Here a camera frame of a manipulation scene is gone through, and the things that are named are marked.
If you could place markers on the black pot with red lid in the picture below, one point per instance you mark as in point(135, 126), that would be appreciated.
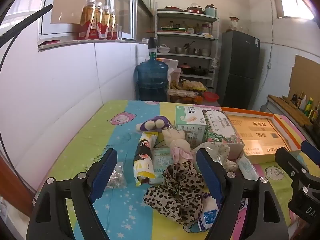
point(184, 69)

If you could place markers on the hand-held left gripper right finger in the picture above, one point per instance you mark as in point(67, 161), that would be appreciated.
point(208, 175)

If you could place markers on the clear drinking glass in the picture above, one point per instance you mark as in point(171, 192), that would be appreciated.
point(119, 33)

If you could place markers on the black water pump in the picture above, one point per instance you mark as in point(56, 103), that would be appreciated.
point(152, 45)

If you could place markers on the cream teddy bear pink dress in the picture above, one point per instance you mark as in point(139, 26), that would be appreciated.
point(175, 137)

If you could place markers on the brown wooden board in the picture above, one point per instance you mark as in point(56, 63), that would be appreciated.
point(15, 187)

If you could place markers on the blue water jug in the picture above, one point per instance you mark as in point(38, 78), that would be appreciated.
point(151, 77)

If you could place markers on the printed cartoon blanket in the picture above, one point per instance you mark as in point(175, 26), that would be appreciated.
point(120, 130)

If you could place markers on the red paper sheet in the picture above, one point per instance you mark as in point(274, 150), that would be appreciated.
point(48, 42)

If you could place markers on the floral tissue box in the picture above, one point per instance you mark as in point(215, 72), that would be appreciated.
point(220, 127)

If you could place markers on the wooden cutting board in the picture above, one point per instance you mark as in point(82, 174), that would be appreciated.
point(290, 110)

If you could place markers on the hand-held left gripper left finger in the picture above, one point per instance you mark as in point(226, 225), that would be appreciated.
point(105, 177)

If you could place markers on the leopard print cloth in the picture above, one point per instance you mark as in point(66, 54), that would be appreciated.
point(175, 192)

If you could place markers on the bunch of bananas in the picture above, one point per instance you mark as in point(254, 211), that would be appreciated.
point(176, 85)

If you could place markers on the row of condiment bottles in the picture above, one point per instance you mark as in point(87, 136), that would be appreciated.
point(308, 106)

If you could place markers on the glass jar with lid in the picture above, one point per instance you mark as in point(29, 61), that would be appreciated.
point(235, 24)

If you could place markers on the dark grey fridge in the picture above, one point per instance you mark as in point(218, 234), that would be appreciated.
point(237, 67)

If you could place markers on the green tissue pack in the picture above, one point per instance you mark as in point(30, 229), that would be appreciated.
point(161, 160)

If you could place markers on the red rimmed pan lid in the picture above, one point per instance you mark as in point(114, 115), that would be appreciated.
point(194, 8)

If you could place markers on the red plastic basket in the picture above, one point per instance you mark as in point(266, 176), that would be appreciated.
point(210, 96)

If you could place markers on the small blue white packet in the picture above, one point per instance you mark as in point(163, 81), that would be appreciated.
point(208, 217)

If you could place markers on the purple plush toy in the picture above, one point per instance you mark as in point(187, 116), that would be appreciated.
point(160, 122)

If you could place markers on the row of seasoning jars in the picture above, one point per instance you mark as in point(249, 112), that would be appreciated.
point(187, 27)

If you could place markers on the small steel pot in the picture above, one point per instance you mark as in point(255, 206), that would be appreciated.
point(196, 51)

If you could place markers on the brown cardboard sheet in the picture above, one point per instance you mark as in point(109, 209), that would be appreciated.
point(306, 75)

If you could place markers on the white floral fabric cap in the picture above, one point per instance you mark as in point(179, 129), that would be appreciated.
point(222, 152)

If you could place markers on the sliding window frame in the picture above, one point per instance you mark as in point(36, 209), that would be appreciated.
point(125, 10)

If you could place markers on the green white carton box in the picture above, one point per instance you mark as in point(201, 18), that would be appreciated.
point(190, 120)

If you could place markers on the orange cardboard box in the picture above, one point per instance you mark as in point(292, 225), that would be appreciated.
point(255, 135)

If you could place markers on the grey metal shelf rack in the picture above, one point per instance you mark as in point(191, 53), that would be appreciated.
point(186, 37)

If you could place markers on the teal canister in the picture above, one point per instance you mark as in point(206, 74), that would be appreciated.
point(211, 10)

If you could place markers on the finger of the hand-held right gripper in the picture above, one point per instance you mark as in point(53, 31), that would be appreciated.
point(290, 162)
point(311, 151)

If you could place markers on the steel mixing bowl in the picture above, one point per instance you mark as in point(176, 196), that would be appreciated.
point(182, 50)

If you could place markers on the white flour bag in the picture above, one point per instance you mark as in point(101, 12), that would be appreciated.
point(168, 63)

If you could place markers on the white bowl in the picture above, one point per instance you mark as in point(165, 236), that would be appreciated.
point(163, 49)

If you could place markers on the white tissue pack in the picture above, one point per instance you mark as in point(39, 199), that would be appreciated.
point(247, 167)

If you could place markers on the flat red lid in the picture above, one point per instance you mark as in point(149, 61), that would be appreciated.
point(173, 7)

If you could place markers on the yellow black snack packet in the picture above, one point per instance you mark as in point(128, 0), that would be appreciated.
point(143, 155)

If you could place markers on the black wok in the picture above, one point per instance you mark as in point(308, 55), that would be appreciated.
point(201, 72)

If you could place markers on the stack of white bowls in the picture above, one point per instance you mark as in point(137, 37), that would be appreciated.
point(206, 52)

